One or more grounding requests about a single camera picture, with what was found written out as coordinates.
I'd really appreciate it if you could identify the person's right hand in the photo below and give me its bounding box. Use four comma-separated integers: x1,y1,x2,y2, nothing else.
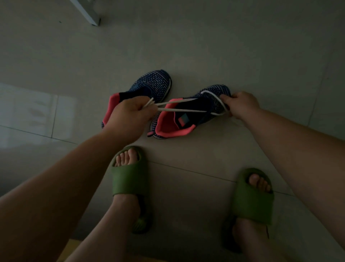
220,91,261,126

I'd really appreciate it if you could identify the person's left hand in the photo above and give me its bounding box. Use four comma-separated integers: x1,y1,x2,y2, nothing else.
103,96,159,145

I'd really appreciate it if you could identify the blue knit sneaker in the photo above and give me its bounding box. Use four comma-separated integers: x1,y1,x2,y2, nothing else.
147,84,232,140
101,69,173,130

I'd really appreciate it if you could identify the white shoelace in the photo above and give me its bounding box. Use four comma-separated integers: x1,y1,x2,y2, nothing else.
143,90,230,117

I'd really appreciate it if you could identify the person's right forearm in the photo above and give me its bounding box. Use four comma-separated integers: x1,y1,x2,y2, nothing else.
244,108,345,250

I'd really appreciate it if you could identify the person's left forearm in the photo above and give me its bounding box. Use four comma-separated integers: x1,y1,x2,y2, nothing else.
0,127,130,262

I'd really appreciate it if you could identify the person's left leg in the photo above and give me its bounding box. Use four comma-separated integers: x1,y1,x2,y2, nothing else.
64,148,141,262

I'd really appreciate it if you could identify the person's leg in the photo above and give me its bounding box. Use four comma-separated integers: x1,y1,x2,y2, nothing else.
232,174,286,262
64,148,141,262

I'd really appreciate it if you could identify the person's right leg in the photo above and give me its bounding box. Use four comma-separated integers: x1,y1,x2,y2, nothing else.
232,174,286,262

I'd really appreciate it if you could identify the green foam slipper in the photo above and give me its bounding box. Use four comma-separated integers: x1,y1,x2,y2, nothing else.
222,168,275,253
111,145,152,235

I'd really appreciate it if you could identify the white metal shoe rack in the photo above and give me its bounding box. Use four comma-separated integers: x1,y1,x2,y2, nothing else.
69,0,102,27

